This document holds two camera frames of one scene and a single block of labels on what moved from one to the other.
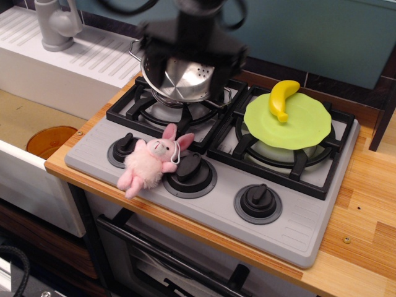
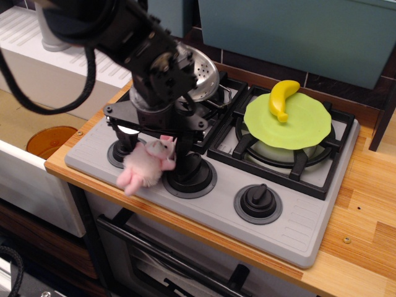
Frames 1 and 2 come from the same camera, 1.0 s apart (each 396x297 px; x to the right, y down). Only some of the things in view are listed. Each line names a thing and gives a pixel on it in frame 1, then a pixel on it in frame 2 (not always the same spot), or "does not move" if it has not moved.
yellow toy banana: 279,91 does not move
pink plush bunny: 146,163 does not move
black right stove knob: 258,204 does not move
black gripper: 197,35 → 176,119
